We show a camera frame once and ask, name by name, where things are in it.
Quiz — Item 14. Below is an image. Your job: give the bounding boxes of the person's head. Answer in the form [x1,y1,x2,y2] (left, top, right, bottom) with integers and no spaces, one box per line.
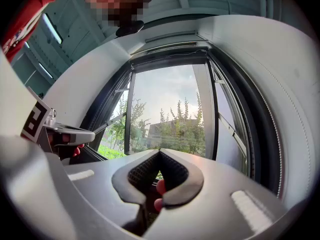
[83,0,153,28]

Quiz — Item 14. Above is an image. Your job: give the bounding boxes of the ceiling light panel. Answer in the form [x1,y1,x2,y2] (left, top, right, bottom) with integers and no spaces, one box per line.
[37,62,54,80]
[41,12,63,45]

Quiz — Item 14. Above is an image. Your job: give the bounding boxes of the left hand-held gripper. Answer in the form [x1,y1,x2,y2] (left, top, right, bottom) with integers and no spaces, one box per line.
[21,85,96,145]

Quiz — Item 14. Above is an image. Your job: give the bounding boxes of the black window frame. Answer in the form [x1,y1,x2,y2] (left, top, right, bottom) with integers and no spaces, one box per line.
[79,51,283,197]

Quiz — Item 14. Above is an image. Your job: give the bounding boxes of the person's left hand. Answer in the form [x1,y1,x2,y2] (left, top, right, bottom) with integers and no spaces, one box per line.
[61,133,85,158]

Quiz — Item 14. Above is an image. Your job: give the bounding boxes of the grey building outside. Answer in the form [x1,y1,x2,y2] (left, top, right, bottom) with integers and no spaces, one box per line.
[146,118,205,150]

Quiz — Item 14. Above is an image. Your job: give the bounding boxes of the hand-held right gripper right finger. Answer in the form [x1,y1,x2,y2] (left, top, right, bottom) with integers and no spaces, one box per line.
[143,148,290,240]

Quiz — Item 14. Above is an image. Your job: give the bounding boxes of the black head-worn camera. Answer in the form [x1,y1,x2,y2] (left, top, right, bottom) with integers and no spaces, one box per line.
[115,20,145,38]

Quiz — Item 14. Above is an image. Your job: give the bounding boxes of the trees outside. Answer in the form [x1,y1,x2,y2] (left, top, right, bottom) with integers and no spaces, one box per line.
[98,91,207,160]

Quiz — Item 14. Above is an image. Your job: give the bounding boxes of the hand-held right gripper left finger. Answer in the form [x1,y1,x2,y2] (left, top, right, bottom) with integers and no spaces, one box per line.
[44,148,161,240]

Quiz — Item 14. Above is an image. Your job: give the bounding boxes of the person's red shirt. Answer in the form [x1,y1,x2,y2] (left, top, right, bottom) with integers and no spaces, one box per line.
[1,0,66,63]

